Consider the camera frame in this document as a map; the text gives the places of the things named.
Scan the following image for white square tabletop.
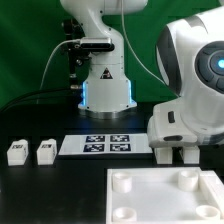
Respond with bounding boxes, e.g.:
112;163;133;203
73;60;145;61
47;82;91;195
106;167;224;224

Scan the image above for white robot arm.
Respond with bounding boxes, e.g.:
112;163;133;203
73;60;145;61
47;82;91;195
60;0;224;148

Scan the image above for white marker sheet with tags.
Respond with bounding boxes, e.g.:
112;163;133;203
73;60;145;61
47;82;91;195
59;133;152;155

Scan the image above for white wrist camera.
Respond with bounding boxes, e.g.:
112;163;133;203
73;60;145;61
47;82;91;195
147;99;197;148

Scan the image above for black cables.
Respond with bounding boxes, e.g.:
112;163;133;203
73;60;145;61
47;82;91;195
0;87;83;115

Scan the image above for grey rear camera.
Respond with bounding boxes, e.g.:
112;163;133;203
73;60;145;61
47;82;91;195
80;37;114;52

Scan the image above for white camera cable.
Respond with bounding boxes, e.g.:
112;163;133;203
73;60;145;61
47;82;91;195
35;38;82;105

